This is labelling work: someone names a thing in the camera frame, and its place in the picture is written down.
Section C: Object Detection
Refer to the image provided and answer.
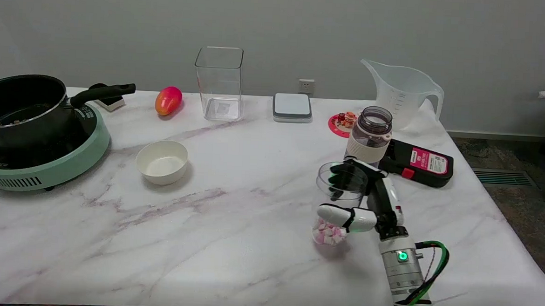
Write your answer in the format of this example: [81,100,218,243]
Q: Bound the large translucent measuring jug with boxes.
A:
[357,59,446,133]

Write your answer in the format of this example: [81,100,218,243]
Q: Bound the small white black object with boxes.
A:
[88,83,127,113]

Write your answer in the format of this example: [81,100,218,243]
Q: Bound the green induction cooker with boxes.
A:
[0,98,113,196]

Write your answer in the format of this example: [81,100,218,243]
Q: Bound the black device with red label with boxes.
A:
[377,138,456,189]

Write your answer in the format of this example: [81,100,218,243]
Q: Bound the black saucepan with handle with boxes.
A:
[0,73,137,158]

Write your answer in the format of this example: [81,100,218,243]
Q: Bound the floor vent grille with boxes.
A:
[470,168,540,188]

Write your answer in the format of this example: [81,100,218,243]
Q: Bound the pink white candy pieces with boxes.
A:
[312,219,348,247]

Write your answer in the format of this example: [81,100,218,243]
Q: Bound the green black cable bundle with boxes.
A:
[389,238,450,306]

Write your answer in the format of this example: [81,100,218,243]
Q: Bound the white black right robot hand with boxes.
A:
[316,156,413,242]

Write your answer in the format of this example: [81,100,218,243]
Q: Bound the clear bottle with beige sleeve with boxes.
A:
[344,105,394,169]

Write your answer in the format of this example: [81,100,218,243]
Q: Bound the small clear measuring cup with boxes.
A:
[312,160,370,248]

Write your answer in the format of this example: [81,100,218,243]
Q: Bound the red yellow mango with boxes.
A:
[154,85,184,117]

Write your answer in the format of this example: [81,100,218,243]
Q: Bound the white ceramic bowl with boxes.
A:
[134,138,190,187]

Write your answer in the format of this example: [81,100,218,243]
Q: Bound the clear square plastic container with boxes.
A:
[192,46,247,122]

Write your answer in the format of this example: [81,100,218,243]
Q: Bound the red round coaster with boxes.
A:
[327,111,360,139]

